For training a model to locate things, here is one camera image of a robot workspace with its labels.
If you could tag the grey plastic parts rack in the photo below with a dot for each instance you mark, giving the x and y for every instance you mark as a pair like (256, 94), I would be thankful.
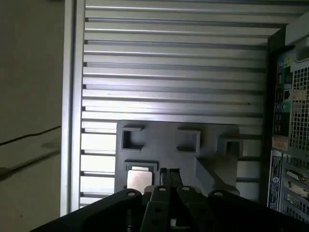
(164, 145)

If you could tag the aluminium table edge rail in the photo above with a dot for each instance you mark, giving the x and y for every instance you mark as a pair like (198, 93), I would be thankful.
(72, 96)

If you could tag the black and silver PC case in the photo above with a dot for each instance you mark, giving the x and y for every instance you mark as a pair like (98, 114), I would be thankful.
(299, 108)

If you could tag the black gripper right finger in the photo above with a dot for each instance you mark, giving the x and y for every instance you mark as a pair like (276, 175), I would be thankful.
(187, 200)

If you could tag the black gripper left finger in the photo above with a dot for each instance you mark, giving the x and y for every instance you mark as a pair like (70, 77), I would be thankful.
(159, 207)

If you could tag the silver square CPU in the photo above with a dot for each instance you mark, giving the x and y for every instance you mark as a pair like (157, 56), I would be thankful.
(139, 178)

